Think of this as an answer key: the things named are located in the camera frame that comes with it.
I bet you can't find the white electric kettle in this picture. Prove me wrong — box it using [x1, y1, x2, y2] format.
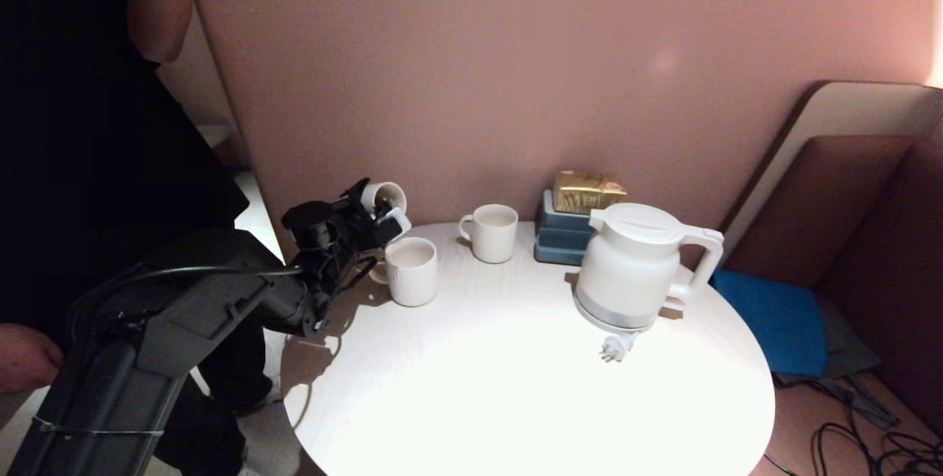
[572, 201, 725, 335]

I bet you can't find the black floor cable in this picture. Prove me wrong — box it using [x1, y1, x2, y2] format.
[810, 421, 943, 476]
[807, 377, 901, 431]

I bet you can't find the white bench side panel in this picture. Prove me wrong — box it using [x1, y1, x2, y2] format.
[726, 81, 943, 245]

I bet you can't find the brown upholstered bench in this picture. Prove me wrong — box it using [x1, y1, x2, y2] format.
[721, 111, 943, 438]

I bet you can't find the person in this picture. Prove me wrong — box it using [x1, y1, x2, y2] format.
[0, 0, 275, 476]

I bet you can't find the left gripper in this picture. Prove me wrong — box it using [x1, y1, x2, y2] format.
[332, 192, 393, 253]

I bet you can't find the grey cushion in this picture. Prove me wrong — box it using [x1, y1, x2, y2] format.
[772, 292, 883, 390]

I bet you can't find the white ribbed mug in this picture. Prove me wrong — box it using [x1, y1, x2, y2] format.
[371, 237, 440, 308]

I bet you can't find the white smooth mug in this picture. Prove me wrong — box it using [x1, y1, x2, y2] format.
[458, 203, 519, 265]

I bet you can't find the white kettle plug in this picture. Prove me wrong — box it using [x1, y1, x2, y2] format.
[599, 333, 637, 365]

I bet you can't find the blue cushion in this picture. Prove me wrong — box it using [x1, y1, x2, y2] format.
[710, 269, 830, 379]

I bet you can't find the gold foil packet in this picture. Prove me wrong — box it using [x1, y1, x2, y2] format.
[552, 170, 628, 216]

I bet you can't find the small white cup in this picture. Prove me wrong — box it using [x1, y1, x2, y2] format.
[360, 181, 408, 216]

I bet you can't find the blue-grey box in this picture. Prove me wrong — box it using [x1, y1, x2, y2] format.
[533, 189, 599, 267]

